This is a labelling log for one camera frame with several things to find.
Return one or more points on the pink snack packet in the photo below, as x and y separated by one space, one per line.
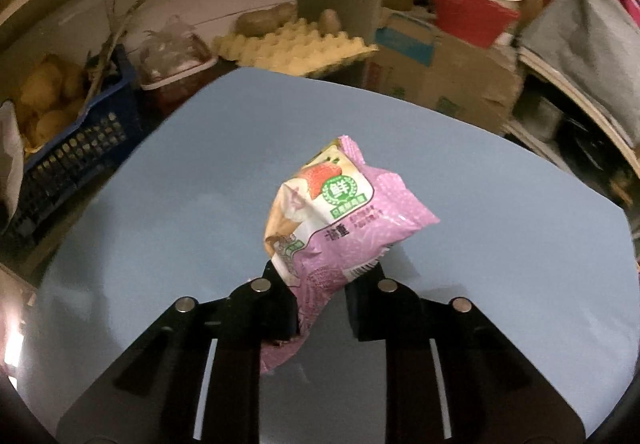
345 234

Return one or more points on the small metal pot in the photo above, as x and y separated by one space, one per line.
542 118

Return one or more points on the clear plastic food container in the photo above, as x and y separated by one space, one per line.
175 68

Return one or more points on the blue plastic crate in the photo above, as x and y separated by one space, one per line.
75 148

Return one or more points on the large brown potato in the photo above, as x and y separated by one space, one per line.
265 18

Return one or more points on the yellow egg tray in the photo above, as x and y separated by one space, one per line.
290 48

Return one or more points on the red plastic basin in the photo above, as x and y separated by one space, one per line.
470 16

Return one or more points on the dried plant stalks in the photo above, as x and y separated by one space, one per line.
112 38

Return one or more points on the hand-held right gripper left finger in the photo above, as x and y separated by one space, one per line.
275 309

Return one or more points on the cardboard box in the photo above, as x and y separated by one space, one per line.
450 78

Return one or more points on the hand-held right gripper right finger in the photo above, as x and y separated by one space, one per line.
365 309

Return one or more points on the white plastic bag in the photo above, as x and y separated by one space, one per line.
10 158

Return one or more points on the pile of yellow potatoes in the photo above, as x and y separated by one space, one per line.
47 93

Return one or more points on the grey fabric bag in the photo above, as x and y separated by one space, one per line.
585 38

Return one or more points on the small brown potato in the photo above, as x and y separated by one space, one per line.
330 21

